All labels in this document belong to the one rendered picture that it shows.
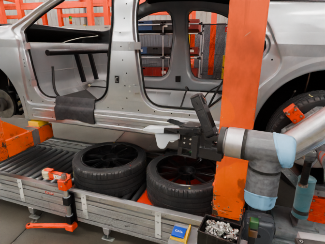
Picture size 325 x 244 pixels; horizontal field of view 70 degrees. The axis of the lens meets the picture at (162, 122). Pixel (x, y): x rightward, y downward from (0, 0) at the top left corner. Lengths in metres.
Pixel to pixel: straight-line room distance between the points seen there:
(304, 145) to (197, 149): 0.28
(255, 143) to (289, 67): 1.15
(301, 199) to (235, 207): 0.39
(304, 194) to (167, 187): 0.83
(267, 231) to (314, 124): 1.10
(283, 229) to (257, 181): 1.39
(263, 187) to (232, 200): 0.78
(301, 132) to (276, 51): 1.05
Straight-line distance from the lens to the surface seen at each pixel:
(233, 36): 1.13
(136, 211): 1.76
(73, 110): 2.23
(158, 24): 5.24
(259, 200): 0.62
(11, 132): 2.43
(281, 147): 0.56
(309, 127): 0.69
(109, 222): 1.93
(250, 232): 1.29
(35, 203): 2.34
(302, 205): 1.62
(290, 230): 1.99
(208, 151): 0.61
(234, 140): 0.57
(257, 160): 0.58
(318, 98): 1.61
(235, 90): 1.14
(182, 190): 1.66
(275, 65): 1.69
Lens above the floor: 1.44
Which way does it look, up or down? 18 degrees down
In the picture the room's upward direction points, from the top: straight up
